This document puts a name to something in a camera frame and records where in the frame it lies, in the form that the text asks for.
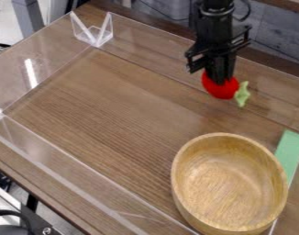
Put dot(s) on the wooden bowl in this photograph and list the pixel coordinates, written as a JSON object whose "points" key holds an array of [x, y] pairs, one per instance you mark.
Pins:
{"points": [[229, 187]]}

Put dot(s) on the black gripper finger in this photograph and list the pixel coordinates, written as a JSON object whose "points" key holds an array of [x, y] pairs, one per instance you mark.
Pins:
{"points": [[209, 68], [224, 68]]}

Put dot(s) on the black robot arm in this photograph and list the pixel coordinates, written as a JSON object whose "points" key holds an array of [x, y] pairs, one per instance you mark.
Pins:
{"points": [[215, 13]]}

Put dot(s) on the red plush fruit green stem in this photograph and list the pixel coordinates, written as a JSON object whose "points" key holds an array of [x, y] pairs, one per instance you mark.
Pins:
{"points": [[229, 90]]}

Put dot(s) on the black metal bracket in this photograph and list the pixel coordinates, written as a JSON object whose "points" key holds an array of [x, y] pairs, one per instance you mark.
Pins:
{"points": [[39, 225]]}

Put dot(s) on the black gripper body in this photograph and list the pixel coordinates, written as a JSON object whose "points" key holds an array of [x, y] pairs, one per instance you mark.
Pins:
{"points": [[213, 44]]}

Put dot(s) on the clear acrylic enclosure wall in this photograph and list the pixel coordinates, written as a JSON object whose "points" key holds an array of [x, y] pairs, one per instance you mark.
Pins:
{"points": [[95, 117]]}

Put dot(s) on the green tape strip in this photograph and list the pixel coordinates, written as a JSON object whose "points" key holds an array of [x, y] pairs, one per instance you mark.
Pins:
{"points": [[287, 153]]}

